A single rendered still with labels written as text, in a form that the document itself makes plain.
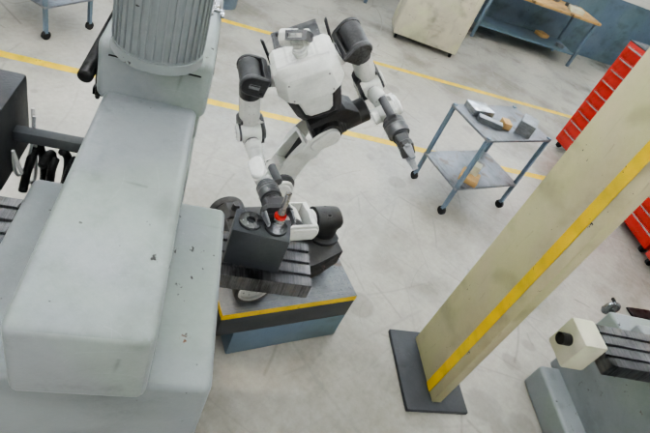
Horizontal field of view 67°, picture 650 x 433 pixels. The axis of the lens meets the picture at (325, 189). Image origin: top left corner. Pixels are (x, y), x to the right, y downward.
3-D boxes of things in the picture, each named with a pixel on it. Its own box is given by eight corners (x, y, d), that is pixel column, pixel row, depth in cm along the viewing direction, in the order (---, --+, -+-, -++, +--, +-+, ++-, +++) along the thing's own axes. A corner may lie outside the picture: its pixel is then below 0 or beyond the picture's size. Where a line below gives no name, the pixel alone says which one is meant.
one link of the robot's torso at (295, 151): (272, 180, 250) (334, 115, 234) (282, 205, 239) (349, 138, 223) (250, 170, 239) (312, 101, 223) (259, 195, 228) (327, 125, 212)
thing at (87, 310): (111, 122, 141) (115, 59, 128) (192, 138, 147) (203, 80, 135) (2, 394, 81) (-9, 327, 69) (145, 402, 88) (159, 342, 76)
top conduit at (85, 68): (118, 6, 148) (118, -6, 146) (132, 10, 149) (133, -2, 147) (76, 81, 114) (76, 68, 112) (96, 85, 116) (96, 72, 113)
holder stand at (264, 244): (226, 239, 202) (237, 205, 190) (279, 250, 207) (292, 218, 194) (222, 261, 193) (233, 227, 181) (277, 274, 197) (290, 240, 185)
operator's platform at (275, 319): (297, 249, 346) (314, 209, 321) (334, 333, 303) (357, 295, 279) (184, 259, 308) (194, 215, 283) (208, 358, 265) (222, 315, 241)
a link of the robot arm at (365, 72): (351, 81, 225) (340, 53, 204) (377, 69, 224) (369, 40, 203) (361, 101, 220) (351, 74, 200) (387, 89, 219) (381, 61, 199)
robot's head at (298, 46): (288, 43, 192) (281, 24, 185) (312, 43, 188) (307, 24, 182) (283, 54, 189) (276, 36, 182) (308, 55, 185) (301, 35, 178)
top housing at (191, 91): (132, 18, 154) (135, -34, 144) (216, 41, 161) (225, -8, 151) (93, 98, 119) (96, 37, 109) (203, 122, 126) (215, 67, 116)
